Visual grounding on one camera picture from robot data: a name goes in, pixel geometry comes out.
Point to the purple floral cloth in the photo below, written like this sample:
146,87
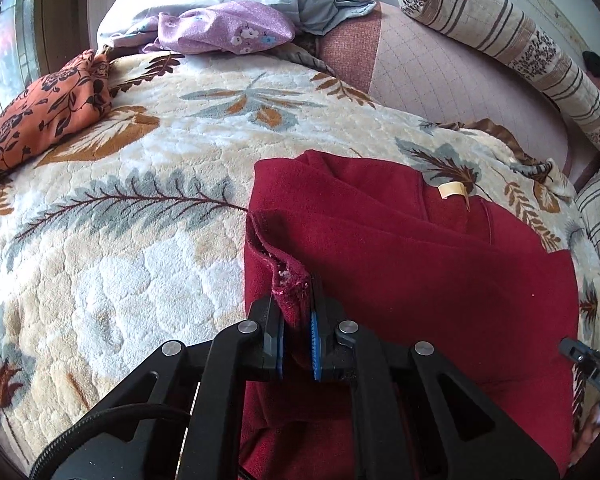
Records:
220,27

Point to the leaf-print fleece blanket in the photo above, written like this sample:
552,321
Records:
130,270

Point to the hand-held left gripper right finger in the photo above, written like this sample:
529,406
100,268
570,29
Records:
314,345

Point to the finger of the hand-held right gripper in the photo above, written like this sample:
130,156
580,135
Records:
575,350

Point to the rolled striped floral quilt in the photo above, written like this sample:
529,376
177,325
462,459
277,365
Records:
530,45

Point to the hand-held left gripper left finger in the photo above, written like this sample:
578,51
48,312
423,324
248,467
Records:
278,347

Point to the orange floral cloth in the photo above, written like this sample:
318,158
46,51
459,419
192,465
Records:
40,110

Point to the window frame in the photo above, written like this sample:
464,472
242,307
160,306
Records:
15,50

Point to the person's right forearm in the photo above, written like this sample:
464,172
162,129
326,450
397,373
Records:
587,440

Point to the dark red sweater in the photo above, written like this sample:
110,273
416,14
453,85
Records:
405,270

